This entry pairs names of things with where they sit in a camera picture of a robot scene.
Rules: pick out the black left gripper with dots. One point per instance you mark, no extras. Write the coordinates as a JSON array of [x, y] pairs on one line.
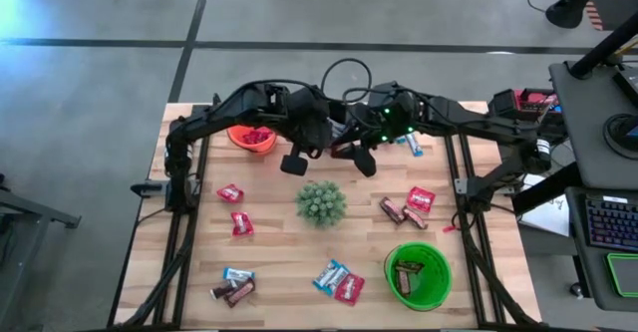
[[311, 127]]

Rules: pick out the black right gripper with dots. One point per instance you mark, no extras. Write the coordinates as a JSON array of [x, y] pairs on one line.
[[394, 120]]

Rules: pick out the red Skittles candy packet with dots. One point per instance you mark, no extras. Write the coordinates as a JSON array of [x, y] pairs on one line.
[[350, 289], [256, 136], [421, 200], [230, 193], [242, 224]]

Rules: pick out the brown Snickers bar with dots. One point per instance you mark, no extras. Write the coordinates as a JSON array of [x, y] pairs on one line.
[[404, 283], [392, 210], [414, 218], [240, 292], [410, 266], [219, 291]]

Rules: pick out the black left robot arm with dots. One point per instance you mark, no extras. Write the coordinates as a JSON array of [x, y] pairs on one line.
[[224, 110]]

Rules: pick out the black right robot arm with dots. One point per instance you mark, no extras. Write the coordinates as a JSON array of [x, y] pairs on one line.
[[473, 122]]

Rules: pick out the blue white Hershey's bar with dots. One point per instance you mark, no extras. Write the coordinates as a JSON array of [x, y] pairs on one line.
[[238, 273], [400, 140], [338, 279], [414, 145], [324, 272]]

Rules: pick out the artificial succulent in grey pot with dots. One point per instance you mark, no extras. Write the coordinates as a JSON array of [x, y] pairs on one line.
[[321, 205]]

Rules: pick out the orange pumpkin face bucket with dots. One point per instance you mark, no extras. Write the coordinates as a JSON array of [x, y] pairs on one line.
[[239, 142]]

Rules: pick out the small red scrap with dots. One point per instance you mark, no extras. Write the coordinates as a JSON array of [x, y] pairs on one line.
[[449, 229]]

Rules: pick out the green plastic bucket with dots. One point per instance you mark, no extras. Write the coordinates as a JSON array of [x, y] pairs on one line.
[[433, 282]]

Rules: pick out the red and black control box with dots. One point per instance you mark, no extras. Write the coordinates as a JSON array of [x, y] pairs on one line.
[[523, 105]]

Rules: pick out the white paper sheet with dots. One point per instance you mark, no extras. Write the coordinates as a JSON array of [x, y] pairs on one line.
[[548, 212]]

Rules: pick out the grey desk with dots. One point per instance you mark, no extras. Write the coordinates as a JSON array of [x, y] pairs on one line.
[[583, 122]]

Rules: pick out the person's leg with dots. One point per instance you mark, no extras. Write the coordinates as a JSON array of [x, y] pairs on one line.
[[565, 13]]

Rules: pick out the backlit computer keyboard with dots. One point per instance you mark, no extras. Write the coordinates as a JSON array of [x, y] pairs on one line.
[[613, 222]]

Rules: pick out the round black desk object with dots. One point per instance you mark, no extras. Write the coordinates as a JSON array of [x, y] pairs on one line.
[[620, 132]]

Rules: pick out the black diagonal pole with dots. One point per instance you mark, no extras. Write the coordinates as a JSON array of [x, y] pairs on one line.
[[605, 48]]

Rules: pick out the grey metal table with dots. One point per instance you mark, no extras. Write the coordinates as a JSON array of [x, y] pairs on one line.
[[30, 212]]

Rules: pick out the orange black striped mat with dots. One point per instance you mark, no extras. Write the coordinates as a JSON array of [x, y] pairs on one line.
[[593, 13]]

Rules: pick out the green-edged black pad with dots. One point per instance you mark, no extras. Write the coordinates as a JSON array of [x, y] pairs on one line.
[[623, 274]]

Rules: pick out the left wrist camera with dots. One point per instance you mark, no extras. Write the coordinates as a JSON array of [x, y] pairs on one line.
[[304, 101]]

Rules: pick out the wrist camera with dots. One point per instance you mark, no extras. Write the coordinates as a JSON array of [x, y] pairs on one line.
[[385, 94], [304, 101]]

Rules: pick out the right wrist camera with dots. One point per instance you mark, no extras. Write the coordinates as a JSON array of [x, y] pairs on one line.
[[385, 94]]

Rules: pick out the grey frame bracket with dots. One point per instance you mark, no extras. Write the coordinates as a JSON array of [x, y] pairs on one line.
[[466, 186]]

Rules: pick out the black frame bracket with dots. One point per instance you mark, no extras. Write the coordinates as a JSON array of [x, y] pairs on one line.
[[147, 188]]

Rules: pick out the black aluminium frame rail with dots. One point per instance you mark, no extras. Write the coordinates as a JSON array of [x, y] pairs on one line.
[[476, 272], [185, 272], [165, 282], [491, 272]]

